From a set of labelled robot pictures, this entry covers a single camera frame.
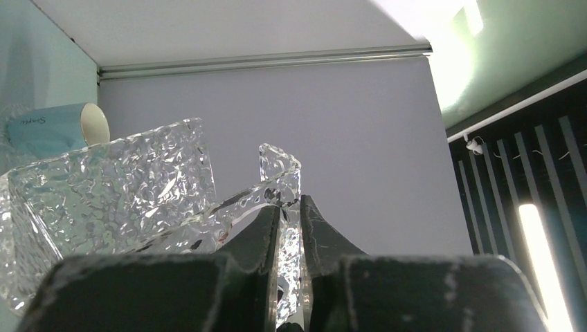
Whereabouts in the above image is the clear textured acrylic tray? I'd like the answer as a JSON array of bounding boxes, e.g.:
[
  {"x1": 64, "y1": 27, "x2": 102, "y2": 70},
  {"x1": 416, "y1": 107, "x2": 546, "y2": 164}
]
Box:
[{"x1": 1, "y1": 118, "x2": 301, "y2": 315}]

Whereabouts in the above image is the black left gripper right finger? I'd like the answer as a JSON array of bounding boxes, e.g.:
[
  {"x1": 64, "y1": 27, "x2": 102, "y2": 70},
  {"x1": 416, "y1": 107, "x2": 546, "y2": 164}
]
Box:
[{"x1": 300, "y1": 195, "x2": 548, "y2": 331}]

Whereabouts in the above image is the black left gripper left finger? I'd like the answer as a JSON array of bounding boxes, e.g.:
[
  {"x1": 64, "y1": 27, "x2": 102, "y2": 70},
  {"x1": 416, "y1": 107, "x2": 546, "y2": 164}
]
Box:
[{"x1": 17, "y1": 207, "x2": 281, "y2": 331}]

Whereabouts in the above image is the light blue mug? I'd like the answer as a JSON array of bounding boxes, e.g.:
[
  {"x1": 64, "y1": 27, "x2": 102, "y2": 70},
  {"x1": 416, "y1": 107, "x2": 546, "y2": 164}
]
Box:
[{"x1": 7, "y1": 102, "x2": 111, "y2": 159}]

